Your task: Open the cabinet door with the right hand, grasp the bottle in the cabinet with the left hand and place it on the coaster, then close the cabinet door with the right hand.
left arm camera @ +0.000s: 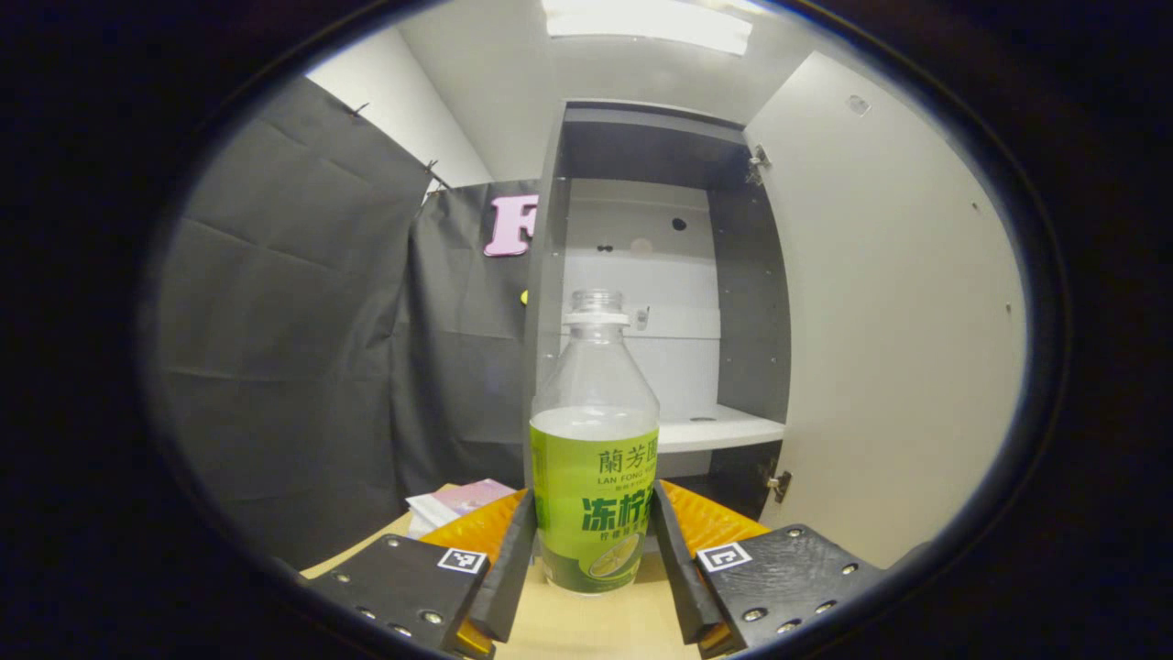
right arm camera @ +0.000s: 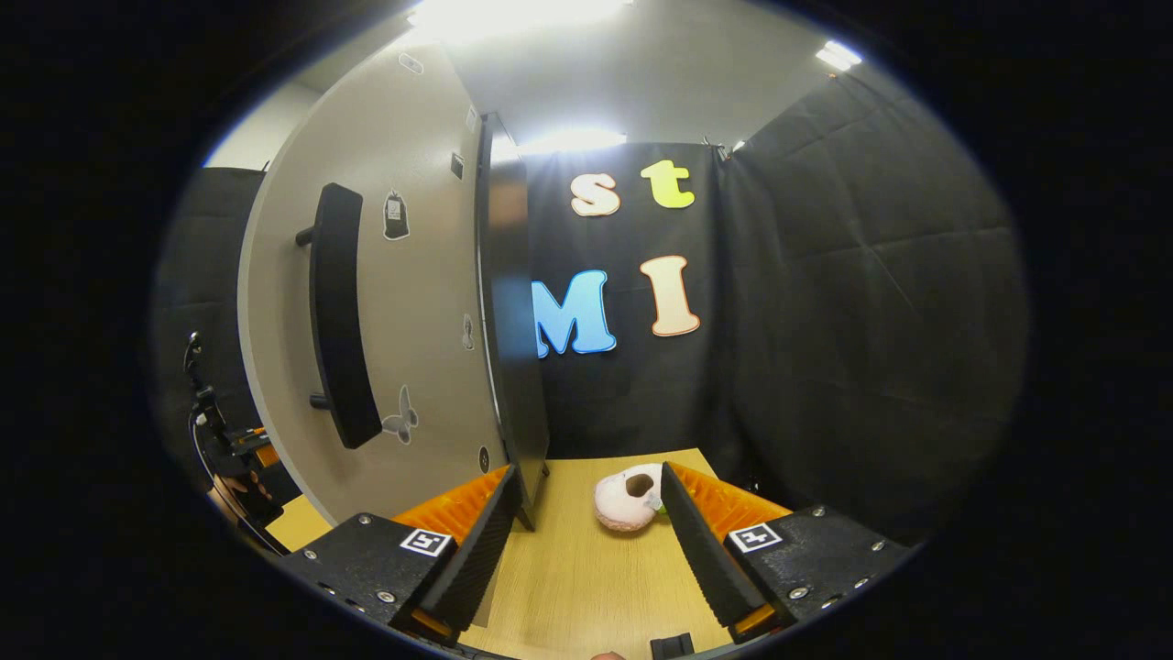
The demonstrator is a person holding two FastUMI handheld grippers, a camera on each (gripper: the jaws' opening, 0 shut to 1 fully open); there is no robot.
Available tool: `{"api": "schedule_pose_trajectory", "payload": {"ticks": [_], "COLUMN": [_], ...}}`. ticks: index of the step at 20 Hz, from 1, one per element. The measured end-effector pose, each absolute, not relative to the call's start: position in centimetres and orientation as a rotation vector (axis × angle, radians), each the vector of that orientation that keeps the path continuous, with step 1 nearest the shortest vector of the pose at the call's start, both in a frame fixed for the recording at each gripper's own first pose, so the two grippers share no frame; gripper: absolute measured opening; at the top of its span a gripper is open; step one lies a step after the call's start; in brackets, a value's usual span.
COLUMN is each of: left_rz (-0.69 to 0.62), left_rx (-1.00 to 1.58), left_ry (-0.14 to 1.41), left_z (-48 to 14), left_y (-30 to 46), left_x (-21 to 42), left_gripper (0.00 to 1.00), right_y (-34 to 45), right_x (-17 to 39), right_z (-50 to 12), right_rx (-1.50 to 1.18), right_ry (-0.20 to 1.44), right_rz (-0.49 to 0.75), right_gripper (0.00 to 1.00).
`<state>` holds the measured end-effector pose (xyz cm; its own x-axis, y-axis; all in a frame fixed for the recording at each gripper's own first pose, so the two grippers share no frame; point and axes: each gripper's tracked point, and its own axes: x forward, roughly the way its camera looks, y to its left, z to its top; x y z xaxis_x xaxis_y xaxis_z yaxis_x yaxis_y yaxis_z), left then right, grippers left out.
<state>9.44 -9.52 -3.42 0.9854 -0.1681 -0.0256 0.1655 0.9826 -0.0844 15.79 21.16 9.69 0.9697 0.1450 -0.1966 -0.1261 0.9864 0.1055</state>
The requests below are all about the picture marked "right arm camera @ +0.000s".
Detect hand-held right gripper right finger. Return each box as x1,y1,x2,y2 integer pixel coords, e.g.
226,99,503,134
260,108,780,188
660,460,917,645

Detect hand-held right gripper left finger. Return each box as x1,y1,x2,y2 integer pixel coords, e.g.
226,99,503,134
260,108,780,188
278,463,525,644

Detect black cabinet door handle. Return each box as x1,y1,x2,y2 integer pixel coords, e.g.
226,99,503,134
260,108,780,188
295,181,384,450

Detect grey cabinet door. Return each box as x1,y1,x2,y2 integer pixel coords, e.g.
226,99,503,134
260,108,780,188
236,41,510,528

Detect pink plush slipper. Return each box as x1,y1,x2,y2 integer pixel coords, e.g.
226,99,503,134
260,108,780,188
594,463,666,534

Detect black backdrop cloth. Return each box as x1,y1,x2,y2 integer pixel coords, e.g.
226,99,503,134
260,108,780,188
151,69,1032,551

